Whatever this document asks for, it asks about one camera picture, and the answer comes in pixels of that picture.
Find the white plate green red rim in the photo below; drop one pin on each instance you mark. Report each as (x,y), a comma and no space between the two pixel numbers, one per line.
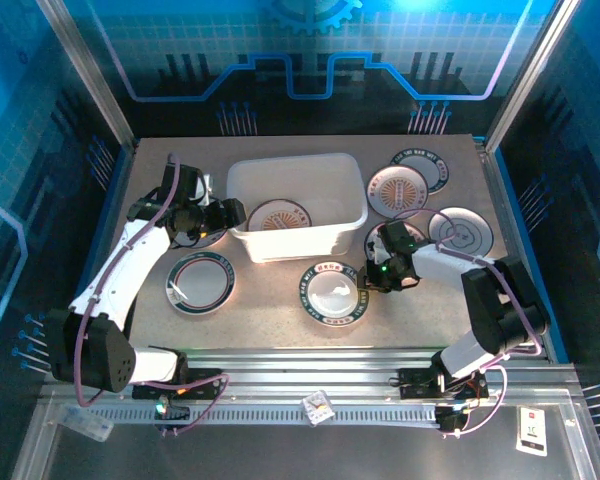
(200,282)

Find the white plate green lettered rim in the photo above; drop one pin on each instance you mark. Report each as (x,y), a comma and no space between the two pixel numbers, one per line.
(437,170)
(335,295)

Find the orange sunburst plate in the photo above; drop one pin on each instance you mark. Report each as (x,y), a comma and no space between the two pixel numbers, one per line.
(372,232)
(397,191)
(278,216)

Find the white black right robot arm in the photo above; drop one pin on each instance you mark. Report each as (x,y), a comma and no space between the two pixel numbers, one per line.
(440,260)

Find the white plastic bin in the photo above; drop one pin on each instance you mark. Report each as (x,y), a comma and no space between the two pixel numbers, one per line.
(300,175)

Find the small white tag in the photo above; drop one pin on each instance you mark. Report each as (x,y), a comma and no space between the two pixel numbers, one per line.
(317,406)

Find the black connector box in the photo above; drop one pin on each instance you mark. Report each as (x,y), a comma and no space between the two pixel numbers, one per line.
(172,414)
(452,419)

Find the white card red logo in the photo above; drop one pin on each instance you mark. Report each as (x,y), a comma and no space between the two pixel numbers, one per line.
(532,432)

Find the clear plastic bag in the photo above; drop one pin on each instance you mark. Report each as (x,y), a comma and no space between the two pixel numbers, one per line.
(87,424)

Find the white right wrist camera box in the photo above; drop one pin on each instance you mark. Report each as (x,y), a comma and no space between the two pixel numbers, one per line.
(377,252)

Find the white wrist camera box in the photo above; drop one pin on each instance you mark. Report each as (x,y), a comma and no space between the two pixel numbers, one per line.
(377,252)
(207,187)

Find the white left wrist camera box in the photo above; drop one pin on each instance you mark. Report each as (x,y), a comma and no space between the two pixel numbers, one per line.
(207,187)

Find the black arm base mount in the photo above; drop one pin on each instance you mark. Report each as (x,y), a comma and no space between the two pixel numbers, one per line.
(420,382)
(200,382)

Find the aluminium mounting rail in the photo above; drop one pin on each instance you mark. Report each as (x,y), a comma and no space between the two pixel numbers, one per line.
(305,370)

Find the aluminium frame post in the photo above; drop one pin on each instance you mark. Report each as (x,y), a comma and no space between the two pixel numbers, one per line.
(530,75)
(87,75)

